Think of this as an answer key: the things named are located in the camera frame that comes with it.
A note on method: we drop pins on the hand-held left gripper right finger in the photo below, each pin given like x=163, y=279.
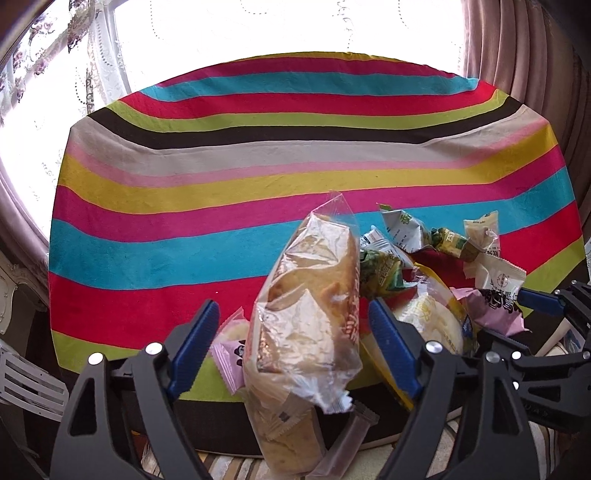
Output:
x=397, y=350

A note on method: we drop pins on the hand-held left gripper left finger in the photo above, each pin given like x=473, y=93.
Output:
x=194, y=346

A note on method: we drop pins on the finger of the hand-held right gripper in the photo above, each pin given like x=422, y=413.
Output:
x=540, y=302
x=549, y=362

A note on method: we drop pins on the white packet blue print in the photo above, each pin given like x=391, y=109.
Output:
x=567, y=336

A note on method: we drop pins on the small pale pink cake packet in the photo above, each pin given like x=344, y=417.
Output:
x=228, y=357

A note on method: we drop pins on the round bun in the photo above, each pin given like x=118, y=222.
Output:
x=434, y=318

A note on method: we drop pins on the pink purple snack packet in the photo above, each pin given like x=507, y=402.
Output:
x=489, y=309

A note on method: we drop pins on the long bread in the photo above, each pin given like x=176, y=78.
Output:
x=304, y=295

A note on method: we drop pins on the white snack packet dark print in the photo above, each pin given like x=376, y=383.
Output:
x=498, y=277

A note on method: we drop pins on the dark green snack packet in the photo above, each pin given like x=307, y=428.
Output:
x=381, y=272

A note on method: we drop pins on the cream snack packet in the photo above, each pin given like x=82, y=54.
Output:
x=482, y=228

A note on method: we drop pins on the empty clear plastic packet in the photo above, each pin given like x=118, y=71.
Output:
x=346, y=434

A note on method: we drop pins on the twisted yellow green snack packet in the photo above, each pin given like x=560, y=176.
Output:
x=450, y=242

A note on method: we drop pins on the small white grey snack packet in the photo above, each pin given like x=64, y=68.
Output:
x=376, y=240

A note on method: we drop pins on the striped colourful blanket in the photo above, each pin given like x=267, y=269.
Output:
x=184, y=230

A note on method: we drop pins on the white green snack packet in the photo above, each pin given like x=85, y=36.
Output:
x=404, y=228

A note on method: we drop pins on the brown bread in clear packet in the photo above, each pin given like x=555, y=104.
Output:
x=286, y=438

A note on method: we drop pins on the white slatted chair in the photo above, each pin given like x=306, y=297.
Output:
x=27, y=383

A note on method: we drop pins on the white carved cabinet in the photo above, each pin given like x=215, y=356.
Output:
x=14, y=281

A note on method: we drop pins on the mauve curtain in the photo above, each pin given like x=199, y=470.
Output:
x=14, y=221
x=531, y=55

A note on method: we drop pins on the floral lace curtain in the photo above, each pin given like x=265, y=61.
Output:
x=41, y=50

